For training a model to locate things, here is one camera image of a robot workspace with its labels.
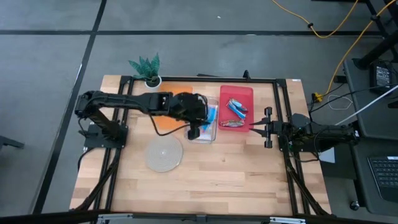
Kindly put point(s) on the black laptop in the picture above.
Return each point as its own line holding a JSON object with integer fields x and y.
{"x": 385, "y": 177}

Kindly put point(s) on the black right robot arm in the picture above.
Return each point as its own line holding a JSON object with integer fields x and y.
{"x": 329, "y": 135}

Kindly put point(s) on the grey chair leg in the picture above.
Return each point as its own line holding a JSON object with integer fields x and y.
{"x": 9, "y": 142}

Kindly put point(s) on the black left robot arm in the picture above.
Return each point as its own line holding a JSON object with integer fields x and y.
{"x": 124, "y": 100}

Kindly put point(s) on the black desk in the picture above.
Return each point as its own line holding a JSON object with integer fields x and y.
{"x": 360, "y": 174}

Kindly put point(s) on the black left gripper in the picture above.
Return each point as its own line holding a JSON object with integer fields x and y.
{"x": 189, "y": 107}

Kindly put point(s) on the orange plastic tray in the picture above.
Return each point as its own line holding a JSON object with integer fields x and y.
{"x": 177, "y": 87}

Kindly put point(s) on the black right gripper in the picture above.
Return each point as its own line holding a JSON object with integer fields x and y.
{"x": 280, "y": 130}

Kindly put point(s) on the red and green granola bar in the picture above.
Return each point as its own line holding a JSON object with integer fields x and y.
{"x": 231, "y": 123}

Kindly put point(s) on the white rod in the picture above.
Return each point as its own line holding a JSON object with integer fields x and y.
{"x": 367, "y": 108}

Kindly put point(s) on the silver aluminium bracket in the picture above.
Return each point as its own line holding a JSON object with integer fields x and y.
{"x": 115, "y": 217}
{"x": 287, "y": 220}

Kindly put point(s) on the black aluminium table frame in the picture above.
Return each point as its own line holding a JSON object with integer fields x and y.
{"x": 217, "y": 79}

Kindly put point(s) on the green potted plant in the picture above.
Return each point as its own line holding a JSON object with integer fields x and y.
{"x": 146, "y": 67}

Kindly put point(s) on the long light blue granola bar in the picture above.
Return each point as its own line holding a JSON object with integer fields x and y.
{"x": 212, "y": 114}

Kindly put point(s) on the white paper sheet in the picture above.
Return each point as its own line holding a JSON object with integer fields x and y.
{"x": 328, "y": 157}

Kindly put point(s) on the chewy granola bar red ends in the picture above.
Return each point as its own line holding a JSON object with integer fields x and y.
{"x": 239, "y": 104}

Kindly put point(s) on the black stand leg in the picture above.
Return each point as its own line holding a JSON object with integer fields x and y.
{"x": 373, "y": 57}

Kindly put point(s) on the white plant pot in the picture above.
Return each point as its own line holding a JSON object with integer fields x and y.
{"x": 155, "y": 84}

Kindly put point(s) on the red plastic tray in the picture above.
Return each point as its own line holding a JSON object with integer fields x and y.
{"x": 236, "y": 91}

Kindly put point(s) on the clear plastic container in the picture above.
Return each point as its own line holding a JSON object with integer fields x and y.
{"x": 214, "y": 102}

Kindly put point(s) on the black power adapter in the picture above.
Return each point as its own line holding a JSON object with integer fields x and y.
{"x": 382, "y": 76}

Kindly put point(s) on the black caster wheel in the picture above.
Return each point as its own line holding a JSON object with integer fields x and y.
{"x": 354, "y": 205}

